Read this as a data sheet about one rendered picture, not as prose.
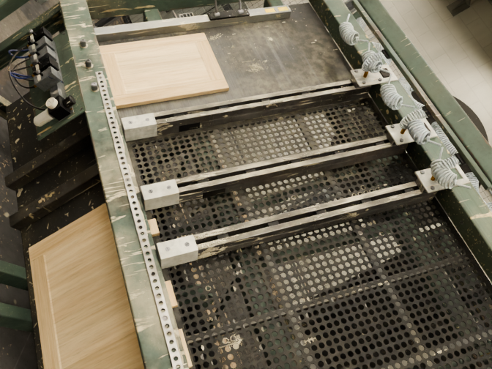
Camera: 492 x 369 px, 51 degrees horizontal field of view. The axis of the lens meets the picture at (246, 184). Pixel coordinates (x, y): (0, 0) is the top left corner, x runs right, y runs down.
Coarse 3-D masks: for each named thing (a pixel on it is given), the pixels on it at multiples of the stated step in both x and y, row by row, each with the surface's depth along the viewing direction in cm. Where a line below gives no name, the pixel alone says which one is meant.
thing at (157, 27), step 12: (252, 12) 251; (264, 12) 252; (276, 12) 253; (288, 12) 256; (132, 24) 236; (144, 24) 237; (156, 24) 238; (168, 24) 239; (180, 24) 240; (192, 24) 242; (204, 24) 244; (216, 24) 246; (228, 24) 249; (96, 36) 229; (108, 36) 231; (120, 36) 234; (132, 36) 236
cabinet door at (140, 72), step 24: (120, 48) 228; (144, 48) 230; (168, 48) 233; (192, 48) 234; (120, 72) 220; (144, 72) 222; (168, 72) 224; (192, 72) 225; (216, 72) 227; (120, 96) 212; (144, 96) 213; (168, 96) 215; (192, 96) 219
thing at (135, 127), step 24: (360, 72) 224; (264, 96) 214; (288, 96) 218; (312, 96) 217; (336, 96) 223; (360, 96) 229; (144, 120) 199; (168, 120) 200; (192, 120) 204; (216, 120) 209; (240, 120) 214
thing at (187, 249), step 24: (456, 168) 198; (384, 192) 192; (408, 192) 193; (432, 192) 191; (288, 216) 181; (312, 216) 182; (336, 216) 184; (360, 216) 191; (192, 240) 171; (216, 240) 172; (240, 240) 174; (264, 240) 180; (168, 264) 170
